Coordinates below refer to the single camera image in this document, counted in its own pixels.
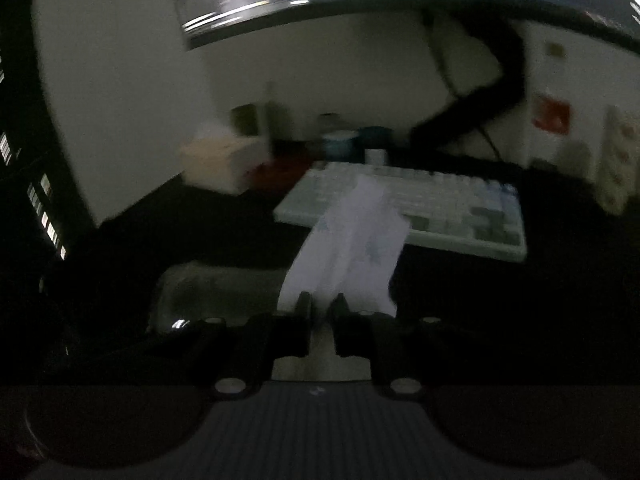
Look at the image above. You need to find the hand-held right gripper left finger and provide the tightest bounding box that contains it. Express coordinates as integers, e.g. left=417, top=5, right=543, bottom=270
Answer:
left=190, top=291, right=314, bottom=397

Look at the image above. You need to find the red label plastic bottle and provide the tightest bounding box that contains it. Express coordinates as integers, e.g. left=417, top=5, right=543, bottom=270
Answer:
left=525, top=35, right=572, bottom=166

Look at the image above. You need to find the patterned paper cup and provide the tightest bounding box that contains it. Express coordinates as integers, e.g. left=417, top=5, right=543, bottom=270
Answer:
left=597, top=104, right=640, bottom=213

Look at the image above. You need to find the white paper tissue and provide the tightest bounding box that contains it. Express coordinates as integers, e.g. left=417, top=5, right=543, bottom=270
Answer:
left=272, top=176, right=412, bottom=382

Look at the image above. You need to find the white mechanical keyboard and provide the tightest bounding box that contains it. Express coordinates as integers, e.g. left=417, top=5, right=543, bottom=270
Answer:
left=274, top=160, right=529, bottom=263

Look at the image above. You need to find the teal cup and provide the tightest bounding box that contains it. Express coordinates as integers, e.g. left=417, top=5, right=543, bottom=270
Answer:
left=321, top=130, right=359, bottom=162

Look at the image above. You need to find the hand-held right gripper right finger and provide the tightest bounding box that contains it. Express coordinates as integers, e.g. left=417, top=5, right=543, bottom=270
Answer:
left=329, top=294, right=447, bottom=397

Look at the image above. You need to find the clear glass jar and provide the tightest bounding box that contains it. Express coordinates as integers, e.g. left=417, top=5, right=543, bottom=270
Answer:
left=149, top=260, right=301, bottom=337

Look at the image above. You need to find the dark red box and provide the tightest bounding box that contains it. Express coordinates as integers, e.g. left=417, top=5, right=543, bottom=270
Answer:
left=249, top=154, right=317, bottom=192

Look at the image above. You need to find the beige tissue box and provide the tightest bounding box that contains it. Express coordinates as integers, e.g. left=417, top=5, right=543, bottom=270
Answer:
left=179, top=127, right=272, bottom=196

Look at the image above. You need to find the dark panel with white lights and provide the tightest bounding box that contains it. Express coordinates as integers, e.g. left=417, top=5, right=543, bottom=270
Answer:
left=0, top=50, right=68, bottom=262

